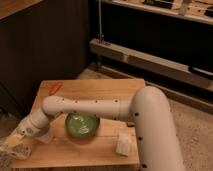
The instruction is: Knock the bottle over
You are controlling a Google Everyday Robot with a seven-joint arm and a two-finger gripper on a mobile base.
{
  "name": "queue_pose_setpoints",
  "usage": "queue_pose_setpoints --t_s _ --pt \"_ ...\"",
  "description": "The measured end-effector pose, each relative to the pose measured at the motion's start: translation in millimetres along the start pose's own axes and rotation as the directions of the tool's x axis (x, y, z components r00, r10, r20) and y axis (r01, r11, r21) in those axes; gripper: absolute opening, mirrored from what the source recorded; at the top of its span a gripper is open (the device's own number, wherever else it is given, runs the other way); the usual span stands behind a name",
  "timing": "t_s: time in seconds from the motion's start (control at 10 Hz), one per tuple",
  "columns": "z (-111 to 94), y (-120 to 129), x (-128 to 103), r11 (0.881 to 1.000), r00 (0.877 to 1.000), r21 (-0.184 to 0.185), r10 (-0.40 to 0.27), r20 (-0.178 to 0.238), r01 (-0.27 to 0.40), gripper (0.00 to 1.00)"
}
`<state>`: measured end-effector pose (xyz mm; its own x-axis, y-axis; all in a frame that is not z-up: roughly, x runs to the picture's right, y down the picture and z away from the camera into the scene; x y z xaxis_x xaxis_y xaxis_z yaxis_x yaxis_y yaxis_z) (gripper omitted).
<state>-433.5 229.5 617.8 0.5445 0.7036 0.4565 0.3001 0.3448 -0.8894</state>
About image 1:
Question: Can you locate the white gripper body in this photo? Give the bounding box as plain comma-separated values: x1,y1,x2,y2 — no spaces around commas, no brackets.
16,111,50,137

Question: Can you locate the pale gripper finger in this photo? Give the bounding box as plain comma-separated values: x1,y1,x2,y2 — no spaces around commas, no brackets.
0,131,25,149

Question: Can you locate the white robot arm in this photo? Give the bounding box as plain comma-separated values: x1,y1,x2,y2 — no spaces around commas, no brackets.
0,86,186,171

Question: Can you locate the green glass bowl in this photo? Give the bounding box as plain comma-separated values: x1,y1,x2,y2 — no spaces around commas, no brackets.
65,113,100,139

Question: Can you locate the wooden table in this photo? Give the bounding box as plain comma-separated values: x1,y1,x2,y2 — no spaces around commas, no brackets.
12,79,145,169

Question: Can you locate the dark wooden cabinet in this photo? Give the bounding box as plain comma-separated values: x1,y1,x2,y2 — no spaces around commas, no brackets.
0,0,89,117

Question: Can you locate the white folded cloth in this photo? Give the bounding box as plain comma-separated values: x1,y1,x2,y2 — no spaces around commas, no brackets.
116,133,132,157

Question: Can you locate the metal pole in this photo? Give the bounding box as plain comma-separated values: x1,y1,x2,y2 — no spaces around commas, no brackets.
97,0,105,71

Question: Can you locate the wooden shelf unit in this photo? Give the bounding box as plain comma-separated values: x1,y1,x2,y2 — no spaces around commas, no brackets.
89,0,213,114

